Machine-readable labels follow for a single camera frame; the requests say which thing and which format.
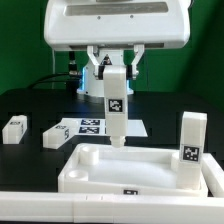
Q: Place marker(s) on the white front fence bar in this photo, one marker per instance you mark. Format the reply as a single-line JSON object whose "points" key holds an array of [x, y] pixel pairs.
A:
{"points": [[115, 209]]}

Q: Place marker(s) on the white fence bar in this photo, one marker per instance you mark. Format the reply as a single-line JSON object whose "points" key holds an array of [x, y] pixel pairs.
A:
{"points": [[115, 209], [214, 175]]}

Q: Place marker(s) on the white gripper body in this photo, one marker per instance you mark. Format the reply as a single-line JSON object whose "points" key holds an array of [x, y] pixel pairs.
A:
{"points": [[78, 24]]}

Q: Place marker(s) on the white right fence bar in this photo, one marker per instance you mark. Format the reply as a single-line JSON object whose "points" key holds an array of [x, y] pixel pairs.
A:
{"points": [[214, 175]]}

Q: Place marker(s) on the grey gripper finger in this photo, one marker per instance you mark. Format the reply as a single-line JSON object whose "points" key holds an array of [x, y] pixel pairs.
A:
{"points": [[132, 70], [96, 56]]}

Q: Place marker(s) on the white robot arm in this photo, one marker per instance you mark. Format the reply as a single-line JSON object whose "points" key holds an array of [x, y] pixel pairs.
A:
{"points": [[100, 27]]}

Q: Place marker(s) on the black camera pole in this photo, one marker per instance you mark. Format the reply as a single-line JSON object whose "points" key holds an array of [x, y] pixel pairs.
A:
{"points": [[72, 66]]}

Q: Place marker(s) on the white desk top tray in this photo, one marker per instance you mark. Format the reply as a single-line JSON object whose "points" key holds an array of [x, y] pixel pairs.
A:
{"points": [[103, 169]]}

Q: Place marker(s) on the white marker sheet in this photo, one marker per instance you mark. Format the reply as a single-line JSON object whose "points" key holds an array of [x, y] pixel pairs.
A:
{"points": [[97, 127]]}

